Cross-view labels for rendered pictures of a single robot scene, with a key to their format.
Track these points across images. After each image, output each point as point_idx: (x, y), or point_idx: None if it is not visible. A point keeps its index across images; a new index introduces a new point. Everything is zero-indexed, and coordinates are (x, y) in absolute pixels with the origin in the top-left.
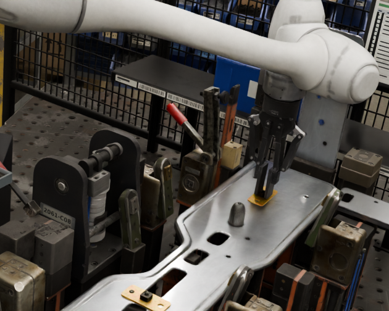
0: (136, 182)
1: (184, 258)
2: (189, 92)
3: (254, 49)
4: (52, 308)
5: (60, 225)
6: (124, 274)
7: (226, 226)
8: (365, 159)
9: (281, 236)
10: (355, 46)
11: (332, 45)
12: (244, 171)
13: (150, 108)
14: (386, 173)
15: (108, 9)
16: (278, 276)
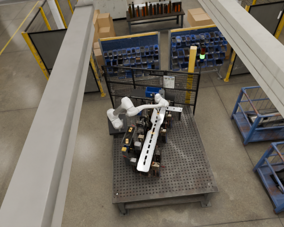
0: (146, 120)
1: (153, 125)
2: (142, 96)
3: (155, 106)
4: None
5: (141, 129)
6: (149, 130)
7: (156, 119)
8: (168, 102)
9: (162, 118)
10: (165, 102)
11: (163, 102)
12: (154, 108)
13: None
14: (171, 101)
15: (140, 109)
16: (163, 123)
